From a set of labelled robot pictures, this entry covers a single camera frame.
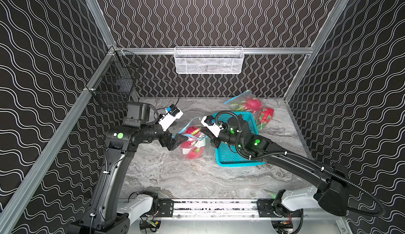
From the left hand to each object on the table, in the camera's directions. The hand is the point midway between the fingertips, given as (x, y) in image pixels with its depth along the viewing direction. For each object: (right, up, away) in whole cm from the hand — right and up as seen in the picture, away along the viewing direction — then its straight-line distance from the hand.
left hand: (182, 130), depth 62 cm
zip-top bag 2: (+40, +20, +57) cm, 73 cm away
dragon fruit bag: (+4, -1, +6) cm, 7 cm away
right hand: (+8, +1, +8) cm, 11 cm away
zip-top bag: (+6, -6, +10) cm, 13 cm away
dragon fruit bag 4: (+47, +4, +39) cm, 61 cm away
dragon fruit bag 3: (+41, +12, +44) cm, 62 cm away
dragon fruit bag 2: (+5, -13, +17) cm, 22 cm away
